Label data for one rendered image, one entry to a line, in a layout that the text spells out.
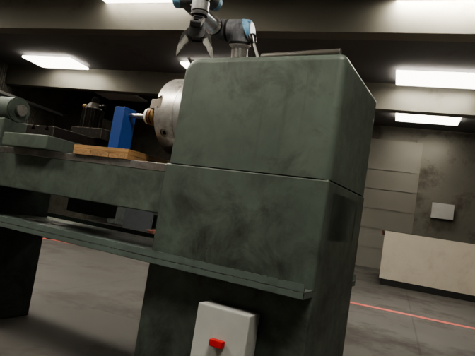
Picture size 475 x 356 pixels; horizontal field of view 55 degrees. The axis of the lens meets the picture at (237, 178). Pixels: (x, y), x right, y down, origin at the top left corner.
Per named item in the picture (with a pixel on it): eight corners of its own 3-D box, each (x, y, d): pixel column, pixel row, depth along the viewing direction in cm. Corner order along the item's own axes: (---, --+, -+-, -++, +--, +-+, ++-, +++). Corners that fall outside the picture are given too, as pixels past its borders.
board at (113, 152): (179, 173, 207) (181, 164, 207) (126, 159, 175) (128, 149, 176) (130, 167, 221) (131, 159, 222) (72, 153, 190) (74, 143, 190)
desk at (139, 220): (182, 233, 1182) (186, 200, 1189) (150, 232, 1032) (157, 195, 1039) (154, 228, 1210) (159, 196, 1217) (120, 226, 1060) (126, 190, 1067)
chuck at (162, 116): (211, 159, 199) (219, 88, 199) (167, 153, 172) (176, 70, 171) (194, 158, 204) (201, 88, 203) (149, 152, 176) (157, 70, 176)
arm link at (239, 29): (225, 122, 254) (232, 21, 246) (250, 124, 249) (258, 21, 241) (216, 121, 243) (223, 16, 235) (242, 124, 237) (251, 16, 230)
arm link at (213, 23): (214, 23, 251) (172, -17, 205) (232, 23, 247) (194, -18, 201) (211, 44, 250) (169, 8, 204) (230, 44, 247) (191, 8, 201)
